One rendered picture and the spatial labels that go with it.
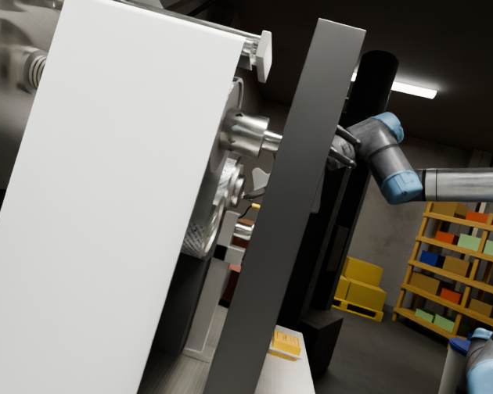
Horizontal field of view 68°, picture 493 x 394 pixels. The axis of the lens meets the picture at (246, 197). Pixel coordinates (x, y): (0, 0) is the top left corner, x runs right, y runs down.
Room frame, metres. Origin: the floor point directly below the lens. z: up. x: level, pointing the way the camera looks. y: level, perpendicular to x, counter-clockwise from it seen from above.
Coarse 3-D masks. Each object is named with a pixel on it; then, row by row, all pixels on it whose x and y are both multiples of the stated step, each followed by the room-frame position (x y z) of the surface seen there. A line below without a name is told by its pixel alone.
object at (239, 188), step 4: (240, 176) 0.79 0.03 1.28; (244, 176) 0.79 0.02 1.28; (240, 180) 0.78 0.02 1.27; (244, 180) 0.79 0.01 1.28; (236, 184) 0.77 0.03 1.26; (240, 184) 0.77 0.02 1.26; (244, 184) 0.82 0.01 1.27; (236, 188) 0.77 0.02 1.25; (240, 188) 0.77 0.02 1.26; (236, 192) 0.77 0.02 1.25; (240, 192) 0.79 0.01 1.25; (232, 196) 0.77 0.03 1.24; (236, 196) 0.77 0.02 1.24; (240, 196) 0.82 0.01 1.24; (232, 200) 0.78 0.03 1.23; (236, 200) 0.77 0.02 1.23; (232, 204) 0.79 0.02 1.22; (236, 204) 0.78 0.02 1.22
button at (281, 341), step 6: (276, 336) 0.94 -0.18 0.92; (282, 336) 0.95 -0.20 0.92; (288, 336) 0.96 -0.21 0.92; (276, 342) 0.92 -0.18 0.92; (282, 342) 0.92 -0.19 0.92; (288, 342) 0.92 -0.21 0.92; (294, 342) 0.93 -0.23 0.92; (276, 348) 0.92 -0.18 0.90; (282, 348) 0.91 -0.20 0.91; (288, 348) 0.91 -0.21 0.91; (294, 348) 0.91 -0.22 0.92; (300, 348) 0.91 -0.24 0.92; (294, 354) 0.91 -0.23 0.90
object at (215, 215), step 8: (216, 192) 0.69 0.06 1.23; (216, 200) 0.65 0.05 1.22; (224, 200) 0.71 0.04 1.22; (216, 208) 0.64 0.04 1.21; (216, 216) 0.68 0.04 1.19; (208, 224) 0.63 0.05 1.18; (216, 224) 0.74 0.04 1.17; (208, 232) 0.67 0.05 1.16; (216, 232) 0.74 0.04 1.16; (208, 240) 0.71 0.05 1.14; (200, 248) 0.64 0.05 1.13; (208, 248) 0.71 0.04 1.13
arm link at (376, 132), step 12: (372, 120) 0.78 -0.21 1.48; (384, 120) 0.77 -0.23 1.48; (396, 120) 0.77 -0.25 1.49; (348, 132) 0.78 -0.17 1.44; (360, 132) 0.77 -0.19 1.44; (372, 132) 0.77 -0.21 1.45; (384, 132) 0.77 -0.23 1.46; (396, 132) 0.77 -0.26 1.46; (372, 144) 0.76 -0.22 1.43; (384, 144) 0.76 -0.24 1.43; (360, 156) 0.79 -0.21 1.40
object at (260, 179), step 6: (258, 168) 0.80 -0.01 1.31; (252, 174) 0.80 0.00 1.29; (258, 174) 0.80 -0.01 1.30; (264, 174) 0.80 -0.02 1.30; (252, 180) 0.80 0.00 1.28; (258, 180) 0.80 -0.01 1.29; (264, 180) 0.80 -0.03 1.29; (258, 186) 0.80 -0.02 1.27; (252, 192) 0.80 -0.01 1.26; (258, 192) 0.79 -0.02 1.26; (246, 198) 0.81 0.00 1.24; (252, 198) 0.81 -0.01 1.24
